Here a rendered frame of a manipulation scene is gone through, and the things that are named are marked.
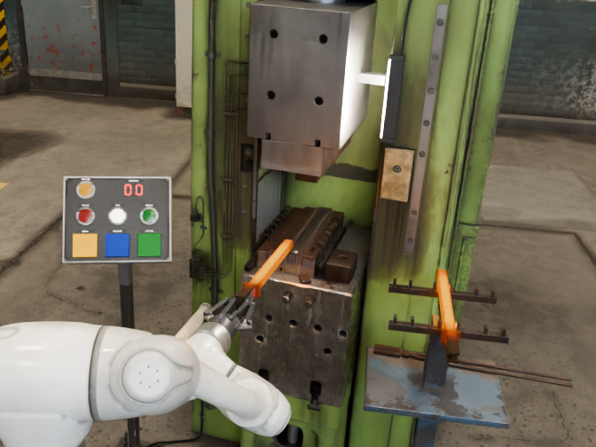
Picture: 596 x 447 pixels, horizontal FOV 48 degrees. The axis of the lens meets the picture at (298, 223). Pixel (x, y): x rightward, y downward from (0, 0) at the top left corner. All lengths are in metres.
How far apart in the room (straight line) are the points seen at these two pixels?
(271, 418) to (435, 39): 1.19
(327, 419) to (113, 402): 1.57
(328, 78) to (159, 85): 6.50
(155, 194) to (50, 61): 6.73
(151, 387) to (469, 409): 1.25
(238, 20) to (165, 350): 1.47
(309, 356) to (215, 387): 1.07
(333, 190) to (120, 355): 1.79
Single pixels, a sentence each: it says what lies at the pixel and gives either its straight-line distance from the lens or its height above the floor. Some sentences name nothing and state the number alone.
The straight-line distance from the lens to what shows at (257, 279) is 1.86.
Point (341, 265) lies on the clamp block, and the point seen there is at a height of 0.98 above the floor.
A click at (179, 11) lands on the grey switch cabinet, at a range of 7.54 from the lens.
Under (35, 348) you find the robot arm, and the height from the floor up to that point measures 1.43.
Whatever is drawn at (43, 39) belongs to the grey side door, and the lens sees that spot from 8.87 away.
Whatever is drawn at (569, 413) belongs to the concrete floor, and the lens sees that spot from 3.44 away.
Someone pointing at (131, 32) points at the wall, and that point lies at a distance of 8.41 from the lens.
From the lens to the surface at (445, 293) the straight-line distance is 1.97.
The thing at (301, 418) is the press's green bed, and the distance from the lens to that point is 2.47.
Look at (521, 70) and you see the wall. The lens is 8.16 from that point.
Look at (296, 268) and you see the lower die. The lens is 2.22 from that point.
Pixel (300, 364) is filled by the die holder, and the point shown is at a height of 0.61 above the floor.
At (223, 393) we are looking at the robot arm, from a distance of 1.28.
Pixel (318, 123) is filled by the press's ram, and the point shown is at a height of 1.44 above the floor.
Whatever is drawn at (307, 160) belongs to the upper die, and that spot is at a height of 1.32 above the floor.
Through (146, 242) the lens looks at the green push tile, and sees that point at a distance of 2.21.
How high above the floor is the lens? 1.96
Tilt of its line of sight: 23 degrees down
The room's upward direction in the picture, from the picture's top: 4 degrees clockwise
